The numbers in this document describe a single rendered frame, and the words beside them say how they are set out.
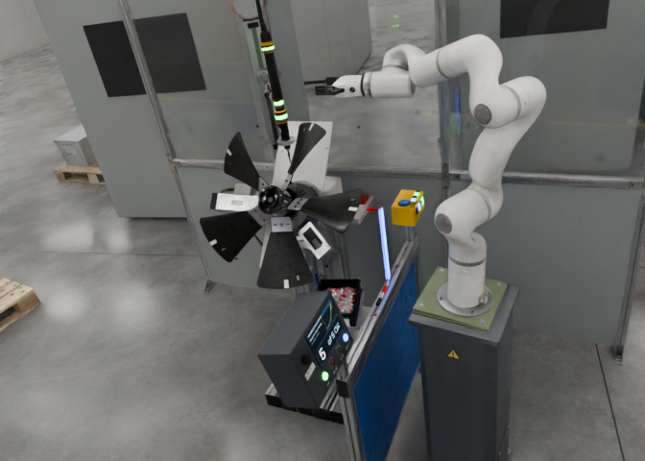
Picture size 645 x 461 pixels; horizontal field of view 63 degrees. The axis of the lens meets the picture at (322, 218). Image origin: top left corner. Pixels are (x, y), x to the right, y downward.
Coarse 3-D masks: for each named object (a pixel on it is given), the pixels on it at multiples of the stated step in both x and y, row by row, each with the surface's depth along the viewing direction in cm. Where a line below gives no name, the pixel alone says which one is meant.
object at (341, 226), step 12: (348, 192) 209; (360, 192) 206; (312, 204) 208; (324, 204) 206; (336, 204) 205; (348, 204) 203; (312, 216) 203; (324, 216) 201; (336, 216) 200; (348, 216) 199; (336, 228) 197
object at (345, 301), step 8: (328, 288) 215; (336, 288) 215; (344, 288) 214; (352, 288) 213; (336, 296) 210; (344, 296) 209; (352, 296) 209; (344, 304) 205; (352, 304) 204; (344, 312) 202; (352, 312) 202
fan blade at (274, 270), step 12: (276, 240) 210; (288, 240) 212; (276, 252) 209; (288, 252) 211; (300, 252) 213; (264, 264) 207; (276, 264) 208; (288, 264) 209; (300, 264) 211; (264, 276) 207; (276, 276) 207; (288, 276) 208; (300, 276) 209; (312, 276) 210; (276, 288) 206
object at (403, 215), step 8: (400, 192) 231; (408, 192) 229; (400, 200) 225; (416, 200) 223; (392, 208) 221; (400, 208) 220; (408, 208) 218; (392, 216) 223; (400, 216) 222; (408, 216) 220; (416, 216) 221; (400, 224) 224; (408, 224) 222; (416, 224) 222
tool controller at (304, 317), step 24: (288, 312) 146; (312, 312) 141; (336, 312) 149; (288, 336) 136; (312, 336) 137; (336, 336) 147; (264, 360) 134; (288, 360) 130; (312, 360) 136; (336, 360) 146; (288, 384) 135; (312, 384) 135
